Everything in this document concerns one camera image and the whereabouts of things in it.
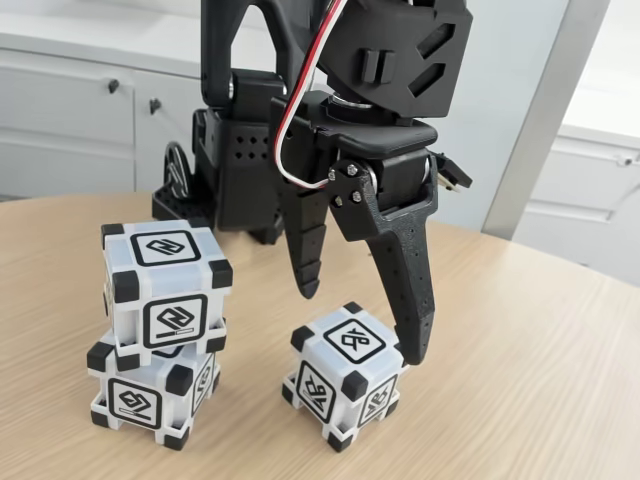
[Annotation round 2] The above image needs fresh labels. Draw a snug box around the white cube with letter symbol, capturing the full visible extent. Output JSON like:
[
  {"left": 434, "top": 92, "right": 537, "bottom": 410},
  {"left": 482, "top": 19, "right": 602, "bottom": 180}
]
[{"left": 281, "top": 301, "right": 411, "bottom": 439}]

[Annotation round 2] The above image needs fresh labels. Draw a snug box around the white cube with lightning symbol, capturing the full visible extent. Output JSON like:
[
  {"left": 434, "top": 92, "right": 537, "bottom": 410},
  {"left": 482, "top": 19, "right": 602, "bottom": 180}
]
[{"left": 100, "top": 219, "right": 235, "bottom": 372}]

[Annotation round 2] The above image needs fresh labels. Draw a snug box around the black round clamp knob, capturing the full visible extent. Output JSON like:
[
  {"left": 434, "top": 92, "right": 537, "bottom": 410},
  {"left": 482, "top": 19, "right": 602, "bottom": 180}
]
[{"left": 162, "top": 141, "right": 194, "bottom": 201}]

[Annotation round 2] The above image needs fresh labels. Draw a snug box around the grey metal pillar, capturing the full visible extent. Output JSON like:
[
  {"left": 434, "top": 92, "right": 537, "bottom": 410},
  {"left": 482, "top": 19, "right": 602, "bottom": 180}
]
[{"left": 480, "top": 0, "right": 614, "bottom": 242}]

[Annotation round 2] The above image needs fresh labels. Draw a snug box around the white drawer cabinet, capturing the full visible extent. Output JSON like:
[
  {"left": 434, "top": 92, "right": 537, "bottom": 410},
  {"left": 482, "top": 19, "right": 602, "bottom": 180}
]
[{"left": 514, "top": 84, "right": 640, "bottom": 289}]

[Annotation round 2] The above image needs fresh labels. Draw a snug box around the white cube with house symbol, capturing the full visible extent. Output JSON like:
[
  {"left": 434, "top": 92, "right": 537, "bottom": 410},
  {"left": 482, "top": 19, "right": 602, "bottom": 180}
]
[{"left": 86, "top": 329, "right": 222, "bottom": 450}]

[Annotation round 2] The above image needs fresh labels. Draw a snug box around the long white cabinet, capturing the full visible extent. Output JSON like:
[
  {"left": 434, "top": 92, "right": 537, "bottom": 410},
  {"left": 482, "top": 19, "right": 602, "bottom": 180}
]
[{"left": 0, "top": 0, "right": 371, "bottom": 205}]

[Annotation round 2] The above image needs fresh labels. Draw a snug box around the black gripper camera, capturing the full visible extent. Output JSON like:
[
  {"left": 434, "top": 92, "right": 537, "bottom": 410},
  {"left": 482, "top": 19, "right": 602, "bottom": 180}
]
[{"left": 433, "top": 152, "right": 474, "bottom": 194}]

